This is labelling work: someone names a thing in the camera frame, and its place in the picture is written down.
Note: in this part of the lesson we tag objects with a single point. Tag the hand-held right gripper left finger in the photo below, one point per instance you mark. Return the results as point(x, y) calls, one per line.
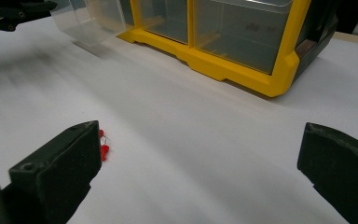
point(59, 174)

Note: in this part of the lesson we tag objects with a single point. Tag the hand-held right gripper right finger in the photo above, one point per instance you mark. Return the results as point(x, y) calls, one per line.
point(345, 174)

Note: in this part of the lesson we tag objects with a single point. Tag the clear plastic drawer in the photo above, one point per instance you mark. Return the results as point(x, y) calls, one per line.
point(90, 25)

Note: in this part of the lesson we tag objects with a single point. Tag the yellow black organizer cabinet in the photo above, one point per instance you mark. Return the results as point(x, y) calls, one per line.
point(245, 73)

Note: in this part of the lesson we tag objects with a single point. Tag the set of transparent organizer bins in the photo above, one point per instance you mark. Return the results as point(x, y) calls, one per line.
point(245, 37)

